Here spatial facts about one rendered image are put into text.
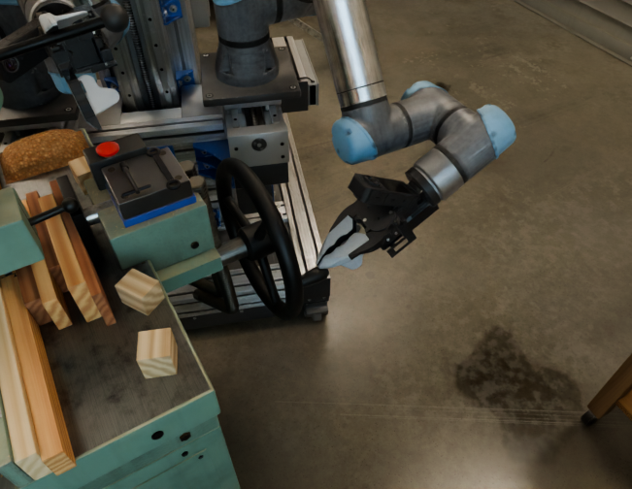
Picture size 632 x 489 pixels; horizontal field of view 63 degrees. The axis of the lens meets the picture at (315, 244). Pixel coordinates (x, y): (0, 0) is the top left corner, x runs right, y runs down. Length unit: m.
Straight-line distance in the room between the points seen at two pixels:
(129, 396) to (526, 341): 1.42
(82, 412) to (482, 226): 1.75
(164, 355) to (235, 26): 0.79
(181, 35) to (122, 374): 0.96
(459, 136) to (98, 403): 0.61
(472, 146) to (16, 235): 0.62
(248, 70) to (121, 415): 0.84
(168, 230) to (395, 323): 1.16
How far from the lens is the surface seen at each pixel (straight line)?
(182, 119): 1.34
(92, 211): 0.76
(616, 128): 2.93
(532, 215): 2.25
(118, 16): 0.75
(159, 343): 0.62
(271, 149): 1.20
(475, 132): 0.82
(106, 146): 0.76
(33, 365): 0.66
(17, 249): 0.70
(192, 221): 0.74
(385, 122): 0.82
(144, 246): 0.74
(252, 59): 1.23
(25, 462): 0.60
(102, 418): 0.64
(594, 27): 3.69
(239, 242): 0.85
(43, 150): 0.97
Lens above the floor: 1.44
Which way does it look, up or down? 47 degrees down
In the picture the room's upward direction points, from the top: straight up
